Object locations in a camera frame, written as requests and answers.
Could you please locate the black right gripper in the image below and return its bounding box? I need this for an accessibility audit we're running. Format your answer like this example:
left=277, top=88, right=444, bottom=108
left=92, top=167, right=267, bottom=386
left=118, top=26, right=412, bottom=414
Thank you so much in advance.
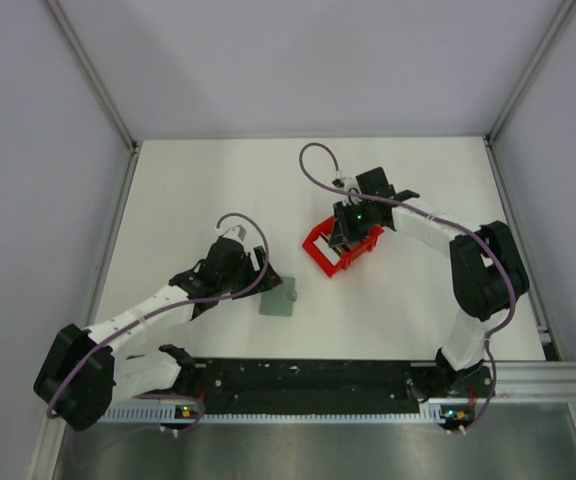
left=330, top=199, right=376, bottom=248

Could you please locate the red plastic card tray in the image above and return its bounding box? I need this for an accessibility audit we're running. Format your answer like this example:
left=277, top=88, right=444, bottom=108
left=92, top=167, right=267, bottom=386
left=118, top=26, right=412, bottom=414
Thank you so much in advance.
left=302, top=216, right=384, bottom=278

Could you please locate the green leather card holder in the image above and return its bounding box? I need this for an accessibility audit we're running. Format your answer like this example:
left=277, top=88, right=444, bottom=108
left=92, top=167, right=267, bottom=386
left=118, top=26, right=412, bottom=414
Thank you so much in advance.
left=259, top=276, right=298, bottom=317

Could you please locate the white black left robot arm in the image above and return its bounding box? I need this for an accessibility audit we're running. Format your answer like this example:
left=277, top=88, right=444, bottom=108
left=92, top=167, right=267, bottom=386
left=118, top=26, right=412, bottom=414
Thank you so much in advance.
left=33, top=235, right=282, bottom=431

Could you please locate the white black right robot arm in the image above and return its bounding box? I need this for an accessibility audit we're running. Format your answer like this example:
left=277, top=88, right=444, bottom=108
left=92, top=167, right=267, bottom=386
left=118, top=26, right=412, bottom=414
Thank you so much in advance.
left=328, top=167, right=529, bottom=396

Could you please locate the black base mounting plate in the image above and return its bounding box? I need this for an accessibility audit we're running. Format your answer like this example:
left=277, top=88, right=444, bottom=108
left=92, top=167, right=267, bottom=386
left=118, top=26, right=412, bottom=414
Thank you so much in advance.
left=187, top=356, right=494, bottom=415

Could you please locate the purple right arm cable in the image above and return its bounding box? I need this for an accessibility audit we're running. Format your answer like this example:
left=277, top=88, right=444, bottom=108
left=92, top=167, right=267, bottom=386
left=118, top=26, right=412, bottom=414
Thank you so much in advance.
left=299, top=142, right=517, bottom=435

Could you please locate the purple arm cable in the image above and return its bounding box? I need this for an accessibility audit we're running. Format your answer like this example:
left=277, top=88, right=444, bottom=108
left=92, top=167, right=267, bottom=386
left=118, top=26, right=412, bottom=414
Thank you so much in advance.
left=299, top=142, right=517, bottom=435
left=45, top=213, right=269, bottom=419

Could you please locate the white slotted cable duct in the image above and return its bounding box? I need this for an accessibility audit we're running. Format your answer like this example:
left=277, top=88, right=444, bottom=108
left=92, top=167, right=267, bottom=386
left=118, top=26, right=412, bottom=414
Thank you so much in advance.
left=99, top=403, right=176, bottom=423

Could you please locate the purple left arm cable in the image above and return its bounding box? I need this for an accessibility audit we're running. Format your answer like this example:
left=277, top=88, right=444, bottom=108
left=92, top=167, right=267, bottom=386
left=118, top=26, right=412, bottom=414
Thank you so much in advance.
left=45, top=213, right=269, bottom=419

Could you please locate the aluminium frame rail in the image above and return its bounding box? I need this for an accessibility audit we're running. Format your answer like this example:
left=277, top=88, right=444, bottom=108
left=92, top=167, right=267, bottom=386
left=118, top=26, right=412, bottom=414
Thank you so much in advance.
left=493, top=361, right=576, bottom=404

